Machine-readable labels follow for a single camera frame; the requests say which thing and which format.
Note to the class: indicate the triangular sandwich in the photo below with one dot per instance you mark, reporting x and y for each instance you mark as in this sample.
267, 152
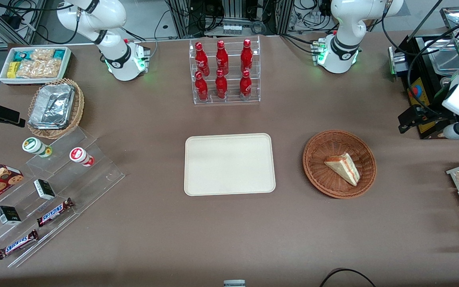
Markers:
343, 167

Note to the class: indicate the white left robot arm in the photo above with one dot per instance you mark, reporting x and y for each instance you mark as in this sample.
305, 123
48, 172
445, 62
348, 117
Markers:
345, 52

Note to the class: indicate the light wicker basket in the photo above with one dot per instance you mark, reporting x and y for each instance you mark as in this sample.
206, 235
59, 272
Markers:
79, 107

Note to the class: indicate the brown wicker basket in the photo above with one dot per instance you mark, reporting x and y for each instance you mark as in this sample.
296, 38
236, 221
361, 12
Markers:
321, 179

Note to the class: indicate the beige plastic tray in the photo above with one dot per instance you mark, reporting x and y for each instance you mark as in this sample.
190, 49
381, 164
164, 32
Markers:
229, 164

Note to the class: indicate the black food display case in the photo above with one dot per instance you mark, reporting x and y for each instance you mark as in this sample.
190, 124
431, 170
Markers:
416, 92

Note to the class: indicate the green lid yogurt cup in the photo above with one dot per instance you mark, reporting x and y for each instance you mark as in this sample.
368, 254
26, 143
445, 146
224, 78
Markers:
34, 145

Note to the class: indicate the stacked aluminium foil trays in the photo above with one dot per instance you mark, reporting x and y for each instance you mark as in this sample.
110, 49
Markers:
52, 107

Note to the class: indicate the yellow snack packet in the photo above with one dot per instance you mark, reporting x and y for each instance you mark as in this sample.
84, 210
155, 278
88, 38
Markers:
12, 69

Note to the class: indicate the grey metal controller box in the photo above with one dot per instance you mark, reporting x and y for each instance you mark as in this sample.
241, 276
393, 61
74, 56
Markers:
397, 61

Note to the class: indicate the clear cracker bag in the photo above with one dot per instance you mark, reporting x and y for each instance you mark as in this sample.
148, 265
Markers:
38, 68
42, 54

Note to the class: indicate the teal snack packet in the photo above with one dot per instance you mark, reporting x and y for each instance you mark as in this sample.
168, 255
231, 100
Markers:
21, 55
59, 54

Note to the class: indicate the white snack bin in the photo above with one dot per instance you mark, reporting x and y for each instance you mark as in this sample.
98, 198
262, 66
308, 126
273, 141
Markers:
68, 63

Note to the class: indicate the red lid yogurt cup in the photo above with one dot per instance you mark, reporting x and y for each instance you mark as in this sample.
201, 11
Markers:
79, 155

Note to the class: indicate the small black carton box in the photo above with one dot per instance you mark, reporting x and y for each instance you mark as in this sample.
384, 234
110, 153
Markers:
8, 215
44, 189

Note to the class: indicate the clear acrylic stepped stand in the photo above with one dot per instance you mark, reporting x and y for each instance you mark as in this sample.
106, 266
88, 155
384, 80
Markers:
94, 179

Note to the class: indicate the Snickers chocolate bar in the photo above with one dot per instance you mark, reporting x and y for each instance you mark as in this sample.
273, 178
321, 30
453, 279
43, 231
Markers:
54, 212
17, 244

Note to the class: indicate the red cola bottle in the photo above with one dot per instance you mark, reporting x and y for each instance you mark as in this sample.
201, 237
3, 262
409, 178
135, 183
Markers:
202, 59
246, 57
201, 88
222, 59
246, 85
221, 87

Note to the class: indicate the clear acrylic bottle rack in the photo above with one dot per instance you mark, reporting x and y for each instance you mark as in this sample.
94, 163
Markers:
231, 101

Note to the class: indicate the small grey device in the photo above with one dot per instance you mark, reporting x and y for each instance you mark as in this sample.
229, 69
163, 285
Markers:
234, 283

